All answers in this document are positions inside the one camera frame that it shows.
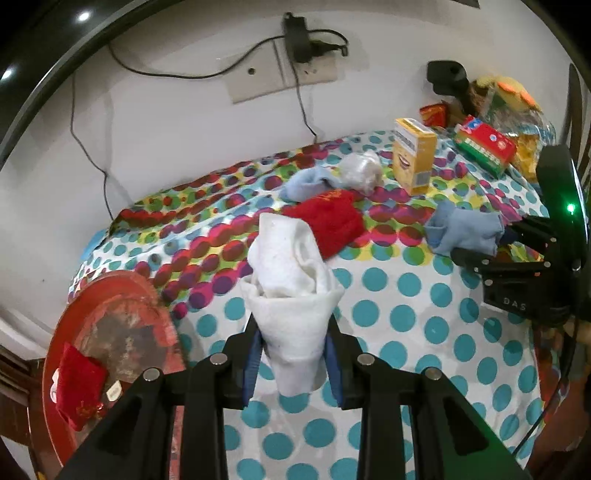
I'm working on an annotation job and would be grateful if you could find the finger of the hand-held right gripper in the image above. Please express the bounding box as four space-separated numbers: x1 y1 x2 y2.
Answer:
450 247 552 280
496 215 561 247

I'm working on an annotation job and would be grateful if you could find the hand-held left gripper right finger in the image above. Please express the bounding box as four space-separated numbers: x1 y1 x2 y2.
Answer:
323 318 532 480

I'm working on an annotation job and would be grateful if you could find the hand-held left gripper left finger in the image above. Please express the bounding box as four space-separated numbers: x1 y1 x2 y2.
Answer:
60 314 262 480

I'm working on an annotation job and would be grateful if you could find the light blue sock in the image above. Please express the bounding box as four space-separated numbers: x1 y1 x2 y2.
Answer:
424 200 505 256
283 166 345 204

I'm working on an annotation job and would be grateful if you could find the round red tray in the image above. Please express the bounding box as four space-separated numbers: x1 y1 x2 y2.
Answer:
41 272 190 480

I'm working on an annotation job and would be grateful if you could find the tall yellow box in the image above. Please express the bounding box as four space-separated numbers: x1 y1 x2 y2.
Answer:
392 117 438 197

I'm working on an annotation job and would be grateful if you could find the red embroidered sock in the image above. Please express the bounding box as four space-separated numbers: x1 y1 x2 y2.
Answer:
55 344 105 430
281 189 363 259

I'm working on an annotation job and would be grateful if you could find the yellow snack bag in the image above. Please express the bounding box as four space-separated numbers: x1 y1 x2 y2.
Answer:
515 134 541 178

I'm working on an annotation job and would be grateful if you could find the large clear plastic bag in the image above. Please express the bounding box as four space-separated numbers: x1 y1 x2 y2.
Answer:
466 76 559 181

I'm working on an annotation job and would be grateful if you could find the red and green box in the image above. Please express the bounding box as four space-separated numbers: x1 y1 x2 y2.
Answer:
454 115 517 178

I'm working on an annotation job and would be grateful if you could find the polka dot tablecloth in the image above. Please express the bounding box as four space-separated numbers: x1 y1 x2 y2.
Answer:
69 129 561 480

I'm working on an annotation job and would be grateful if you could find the yellow plush toy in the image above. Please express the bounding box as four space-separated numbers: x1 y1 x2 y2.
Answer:
475 76 541 112

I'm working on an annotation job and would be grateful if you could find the red snack packet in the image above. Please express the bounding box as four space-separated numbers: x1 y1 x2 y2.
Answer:
419 104 448 127

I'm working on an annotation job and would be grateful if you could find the black stand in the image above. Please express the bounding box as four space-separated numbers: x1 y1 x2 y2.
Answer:
426 60 474 100

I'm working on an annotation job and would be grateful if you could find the blue underlay cloth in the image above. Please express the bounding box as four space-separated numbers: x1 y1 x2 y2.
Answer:
83 228 109 259

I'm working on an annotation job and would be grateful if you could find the brown ribbed radiator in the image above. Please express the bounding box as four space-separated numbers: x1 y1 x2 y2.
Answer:
0 344 44 402

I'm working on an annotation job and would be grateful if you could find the black angled plug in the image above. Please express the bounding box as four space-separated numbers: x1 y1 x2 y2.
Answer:
310 41 349 57

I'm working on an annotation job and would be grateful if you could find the black power adapter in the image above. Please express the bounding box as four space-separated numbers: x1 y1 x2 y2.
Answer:
283 14 311 63

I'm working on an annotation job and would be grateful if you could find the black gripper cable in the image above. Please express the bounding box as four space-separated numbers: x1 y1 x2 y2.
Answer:
510 318 578 460

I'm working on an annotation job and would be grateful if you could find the black adapter cable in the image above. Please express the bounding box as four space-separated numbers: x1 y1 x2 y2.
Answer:
295 62 319 145

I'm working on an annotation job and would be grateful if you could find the black plug cable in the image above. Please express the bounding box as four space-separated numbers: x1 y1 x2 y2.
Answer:
307 28 349 47

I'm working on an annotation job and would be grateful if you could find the beige wall socket plate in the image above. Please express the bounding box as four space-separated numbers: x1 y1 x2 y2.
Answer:
225 51 340 103

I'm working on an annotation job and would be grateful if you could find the black television power cable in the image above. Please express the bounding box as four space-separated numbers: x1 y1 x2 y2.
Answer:
108 37 287 79

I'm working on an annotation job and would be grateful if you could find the thin black hanging cable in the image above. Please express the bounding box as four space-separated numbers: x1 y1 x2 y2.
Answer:
69 74 114 222

